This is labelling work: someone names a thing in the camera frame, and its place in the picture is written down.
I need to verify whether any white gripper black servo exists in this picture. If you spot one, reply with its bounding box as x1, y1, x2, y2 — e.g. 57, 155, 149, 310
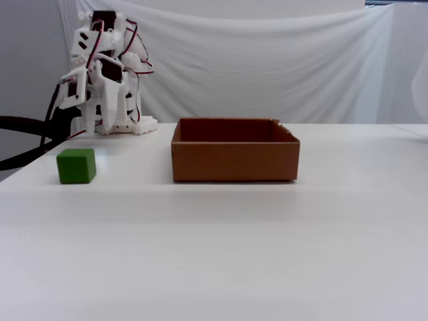
83, 57, 126, 135

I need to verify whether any green cube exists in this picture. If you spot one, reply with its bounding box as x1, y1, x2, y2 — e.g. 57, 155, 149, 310
56, 148, 97, 185

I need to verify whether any brown cardboard box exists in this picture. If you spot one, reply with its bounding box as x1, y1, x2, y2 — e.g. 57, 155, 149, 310
171, 117, 301, 183

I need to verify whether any black table clamp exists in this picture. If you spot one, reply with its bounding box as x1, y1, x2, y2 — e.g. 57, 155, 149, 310
49, 108, 82, 141

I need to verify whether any white cloth backdrop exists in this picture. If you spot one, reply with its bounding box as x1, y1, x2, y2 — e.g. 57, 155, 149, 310
62, 0, 428, 125

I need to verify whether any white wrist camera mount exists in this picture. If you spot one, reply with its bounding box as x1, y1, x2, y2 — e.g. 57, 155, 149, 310
58, 68, 88, 110

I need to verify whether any thin black camera cable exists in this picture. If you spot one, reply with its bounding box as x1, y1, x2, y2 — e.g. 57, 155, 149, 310
39, 83, 64, 150

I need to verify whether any thick black cable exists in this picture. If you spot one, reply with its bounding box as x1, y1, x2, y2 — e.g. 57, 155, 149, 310
0, 140, 58, 172
0, 115, 51, 136

